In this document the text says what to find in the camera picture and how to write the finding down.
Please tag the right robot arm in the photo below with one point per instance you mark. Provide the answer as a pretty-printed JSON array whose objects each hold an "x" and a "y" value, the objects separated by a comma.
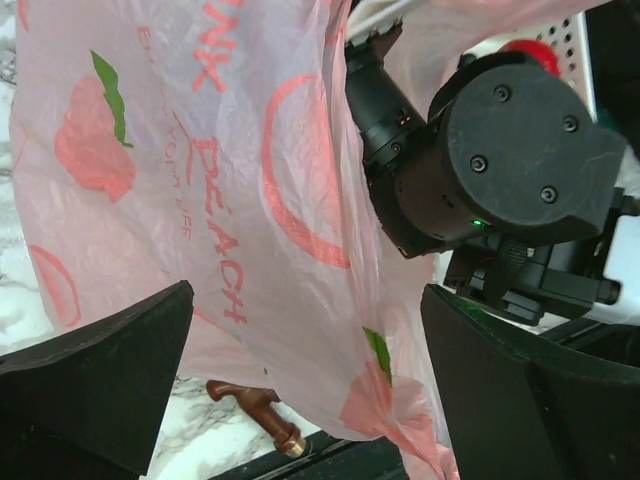
[{"x": 509, "y": 174}]

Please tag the brown toy faucet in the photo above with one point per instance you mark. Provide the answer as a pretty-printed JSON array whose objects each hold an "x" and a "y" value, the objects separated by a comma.
[{"x": 257, "y": 404}]

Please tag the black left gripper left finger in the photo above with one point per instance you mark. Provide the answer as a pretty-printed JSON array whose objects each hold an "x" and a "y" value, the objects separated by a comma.
[{"x": 89, "y": 404}]

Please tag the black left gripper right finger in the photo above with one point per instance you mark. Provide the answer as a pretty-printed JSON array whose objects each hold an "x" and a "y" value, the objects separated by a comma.
[{"x": 559, "y": 405}]

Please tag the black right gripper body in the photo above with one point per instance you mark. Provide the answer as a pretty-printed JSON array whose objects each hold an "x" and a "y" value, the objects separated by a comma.
[{"x": 390, "y": 127}]

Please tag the pink plastic bag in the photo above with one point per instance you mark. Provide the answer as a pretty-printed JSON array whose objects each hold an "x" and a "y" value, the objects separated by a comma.
[{"x": 211, "y": 141}]

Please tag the red fake pomegranate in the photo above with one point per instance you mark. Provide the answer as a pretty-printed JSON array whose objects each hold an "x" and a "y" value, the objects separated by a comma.
[{"x": 539, "y": 51}]

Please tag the white perforated plastic basket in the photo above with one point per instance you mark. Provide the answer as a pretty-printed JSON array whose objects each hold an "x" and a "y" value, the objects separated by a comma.
[{"x": 568, "y": 37}]

